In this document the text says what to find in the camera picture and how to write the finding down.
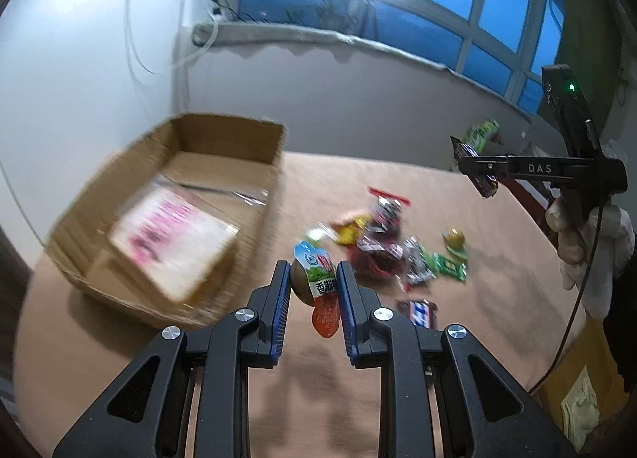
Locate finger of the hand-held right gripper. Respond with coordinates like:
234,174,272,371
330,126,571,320
458,153,518,180

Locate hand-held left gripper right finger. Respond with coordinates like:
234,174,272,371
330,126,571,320
336,260,580,458

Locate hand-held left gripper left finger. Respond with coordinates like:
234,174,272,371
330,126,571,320
52,260,292,458

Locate dark brown snack packet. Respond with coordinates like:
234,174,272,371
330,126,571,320
450,136,500,198

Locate braised egg snack packet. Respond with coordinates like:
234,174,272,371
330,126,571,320
292,240,344,339

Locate red clear candy bags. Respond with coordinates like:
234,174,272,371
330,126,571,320
348,233,405,280

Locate black blue-white candy bar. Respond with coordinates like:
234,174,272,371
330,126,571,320
397,299,440,330

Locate pale green small packet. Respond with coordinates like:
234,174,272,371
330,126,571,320
305,224,335,246

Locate black and silver snack packet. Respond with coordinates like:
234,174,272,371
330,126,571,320
401,236,437,290

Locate clear red-topped snack packet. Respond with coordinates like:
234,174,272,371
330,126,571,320
368,186,411,236

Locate small green snack packet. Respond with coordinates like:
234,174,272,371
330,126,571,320
432,253,469,284

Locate cardboard box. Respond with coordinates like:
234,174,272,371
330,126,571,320
44,112,288,329

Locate person's right hand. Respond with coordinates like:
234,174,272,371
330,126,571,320
545,139,636,319

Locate bright green snack packet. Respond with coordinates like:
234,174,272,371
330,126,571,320
460,119,501,151

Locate round jelly cup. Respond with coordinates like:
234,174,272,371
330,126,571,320
442,227,470,260

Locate yellow snack packet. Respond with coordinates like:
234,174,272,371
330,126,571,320
331,211,373,246

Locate pink and white bread packet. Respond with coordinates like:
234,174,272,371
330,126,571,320
108,178,272,302

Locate grey window sill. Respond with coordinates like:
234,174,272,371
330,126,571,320
191,21,544,121

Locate potted plant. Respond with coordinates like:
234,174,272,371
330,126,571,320
283,0,360,35

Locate wooden stool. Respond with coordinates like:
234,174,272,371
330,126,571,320
536,362,623,455

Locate pale cloth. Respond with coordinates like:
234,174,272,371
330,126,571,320
561,371,601,444

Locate white wardrobe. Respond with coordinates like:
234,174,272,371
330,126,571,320
0,0,212,272

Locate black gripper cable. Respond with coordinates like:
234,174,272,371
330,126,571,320
529,199,608,395

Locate ring light tripod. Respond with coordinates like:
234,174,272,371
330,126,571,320
357,0,376,37

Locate white cable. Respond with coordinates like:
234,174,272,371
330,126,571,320
123,0,220,76

